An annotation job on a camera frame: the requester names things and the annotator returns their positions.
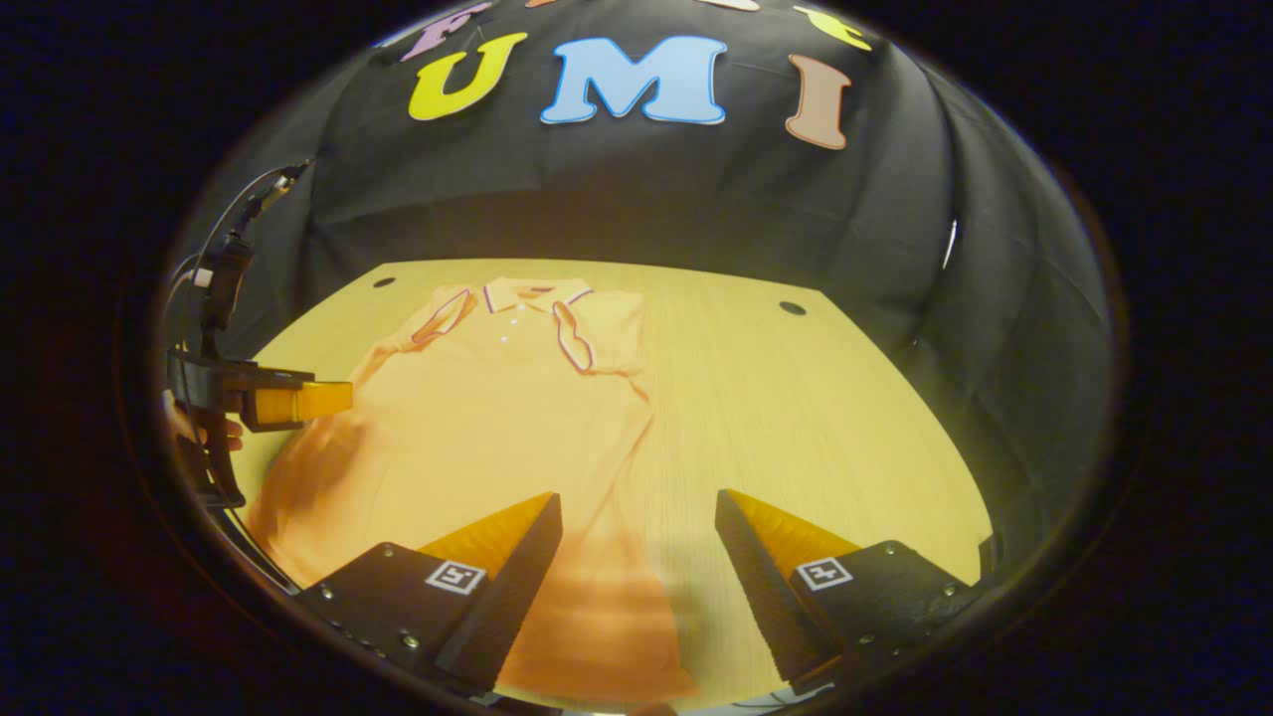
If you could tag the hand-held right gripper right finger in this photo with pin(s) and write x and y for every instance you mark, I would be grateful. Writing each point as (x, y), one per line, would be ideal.
(761, 587)

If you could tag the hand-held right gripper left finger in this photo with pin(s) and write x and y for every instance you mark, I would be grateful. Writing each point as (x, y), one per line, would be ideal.
(512, 587)

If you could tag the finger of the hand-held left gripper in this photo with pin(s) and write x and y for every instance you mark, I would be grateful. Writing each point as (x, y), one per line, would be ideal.
(298, 401)

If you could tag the orange T-shirt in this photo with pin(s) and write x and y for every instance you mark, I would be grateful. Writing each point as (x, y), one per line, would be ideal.
(477, 428)

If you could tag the black backdrop cloth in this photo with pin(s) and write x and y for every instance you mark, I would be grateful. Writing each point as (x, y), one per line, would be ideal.
(617, 199)

